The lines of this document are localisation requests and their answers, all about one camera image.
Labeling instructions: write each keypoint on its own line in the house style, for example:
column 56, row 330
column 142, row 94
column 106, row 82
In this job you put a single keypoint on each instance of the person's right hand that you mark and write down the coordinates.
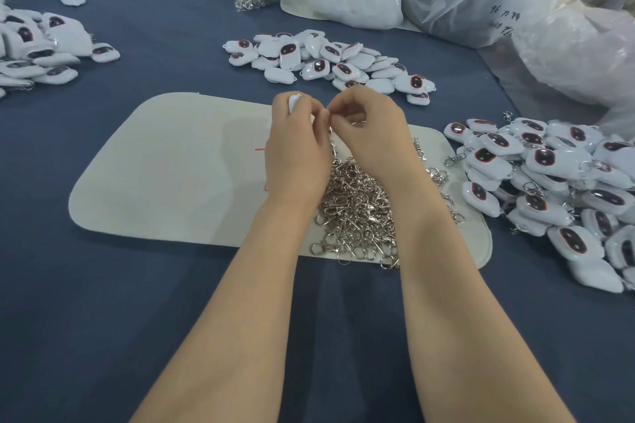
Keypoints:
column 377, row 135

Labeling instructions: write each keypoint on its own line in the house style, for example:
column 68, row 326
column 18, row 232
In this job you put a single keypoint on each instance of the person's left hand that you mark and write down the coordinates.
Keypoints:
column 296, row 152

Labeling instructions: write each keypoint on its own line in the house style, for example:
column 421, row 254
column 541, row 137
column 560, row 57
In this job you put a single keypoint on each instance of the white fob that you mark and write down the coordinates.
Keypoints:
column 295, row 101

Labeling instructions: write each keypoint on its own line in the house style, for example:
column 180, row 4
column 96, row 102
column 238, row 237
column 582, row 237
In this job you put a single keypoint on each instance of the person's left forearm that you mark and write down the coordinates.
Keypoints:
column 230, row 333

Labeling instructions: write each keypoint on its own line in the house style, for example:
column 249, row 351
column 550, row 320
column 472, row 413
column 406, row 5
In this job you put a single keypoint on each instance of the person's right forearm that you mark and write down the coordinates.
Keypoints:
column 488, row 333

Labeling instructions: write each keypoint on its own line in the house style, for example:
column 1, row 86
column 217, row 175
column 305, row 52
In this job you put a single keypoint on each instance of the thin red thread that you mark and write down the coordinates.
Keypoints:
column 265, row 180

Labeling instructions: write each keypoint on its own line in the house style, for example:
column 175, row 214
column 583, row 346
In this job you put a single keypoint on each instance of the cream felt work mat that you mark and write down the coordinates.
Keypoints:
column 159, row 172

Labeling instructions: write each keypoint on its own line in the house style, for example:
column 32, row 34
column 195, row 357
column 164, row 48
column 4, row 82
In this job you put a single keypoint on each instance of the crumpled clear plastic bag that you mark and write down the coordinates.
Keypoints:
column 595, row 53

